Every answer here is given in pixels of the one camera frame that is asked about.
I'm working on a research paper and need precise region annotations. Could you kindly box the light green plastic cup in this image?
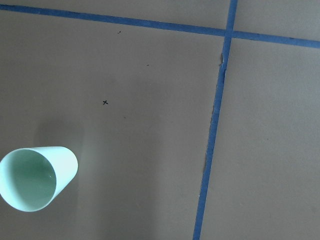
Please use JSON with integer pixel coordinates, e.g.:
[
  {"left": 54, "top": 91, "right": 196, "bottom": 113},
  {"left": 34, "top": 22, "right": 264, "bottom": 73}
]
[{"left": 0, "top": 146, "right": 79, "bottom": 213}]

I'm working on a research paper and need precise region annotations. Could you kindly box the brown paper table cover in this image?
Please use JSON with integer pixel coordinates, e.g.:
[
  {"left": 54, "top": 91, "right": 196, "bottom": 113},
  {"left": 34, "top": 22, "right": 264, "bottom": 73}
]
[{"left": 0, "top": 0, "right": 320, "bottom": 240}]

